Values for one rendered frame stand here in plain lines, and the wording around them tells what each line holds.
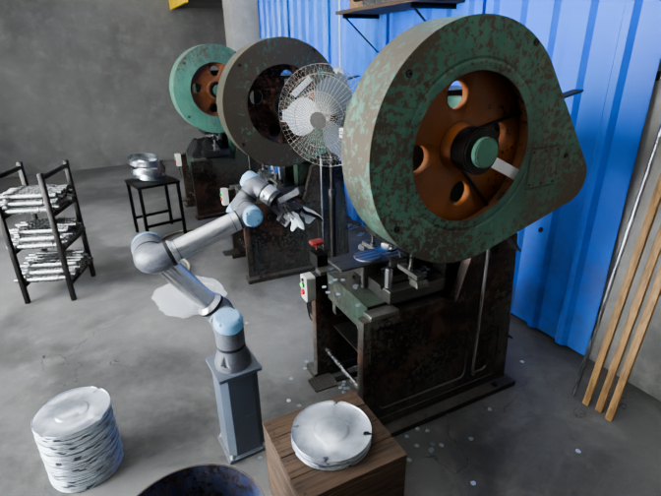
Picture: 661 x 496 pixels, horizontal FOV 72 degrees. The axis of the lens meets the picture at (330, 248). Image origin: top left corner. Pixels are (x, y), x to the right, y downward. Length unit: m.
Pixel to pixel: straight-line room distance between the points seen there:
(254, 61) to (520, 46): 1.82
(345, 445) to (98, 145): 7.21
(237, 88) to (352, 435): 2.17
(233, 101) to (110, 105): 5.32
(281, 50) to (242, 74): 0.30
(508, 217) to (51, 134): 7.36
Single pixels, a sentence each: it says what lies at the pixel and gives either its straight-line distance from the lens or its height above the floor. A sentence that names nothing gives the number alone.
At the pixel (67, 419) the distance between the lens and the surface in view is 2.23.
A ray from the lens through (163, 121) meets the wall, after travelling 8.35.
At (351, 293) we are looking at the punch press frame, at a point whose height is 0.64.
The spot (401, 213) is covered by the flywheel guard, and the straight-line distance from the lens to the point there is 1.51.
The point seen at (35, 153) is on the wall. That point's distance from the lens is 8.39.
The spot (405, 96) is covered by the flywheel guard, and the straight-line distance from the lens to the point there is 1.43.
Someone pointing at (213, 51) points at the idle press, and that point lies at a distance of 4.81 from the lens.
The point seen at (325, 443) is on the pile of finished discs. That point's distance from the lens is 1.73.
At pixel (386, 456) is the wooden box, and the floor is 0.35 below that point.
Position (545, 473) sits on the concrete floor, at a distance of 2.32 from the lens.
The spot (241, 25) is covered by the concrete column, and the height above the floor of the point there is 2.01.
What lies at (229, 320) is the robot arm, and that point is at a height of 0.67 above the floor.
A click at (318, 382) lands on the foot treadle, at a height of 0.16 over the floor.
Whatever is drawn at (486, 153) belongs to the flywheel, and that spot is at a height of 1.33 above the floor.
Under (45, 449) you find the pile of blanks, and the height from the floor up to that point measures 0.23.
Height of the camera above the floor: 1.64
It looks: 23 degrees down
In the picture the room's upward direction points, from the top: 1 degrees counter-clockwise
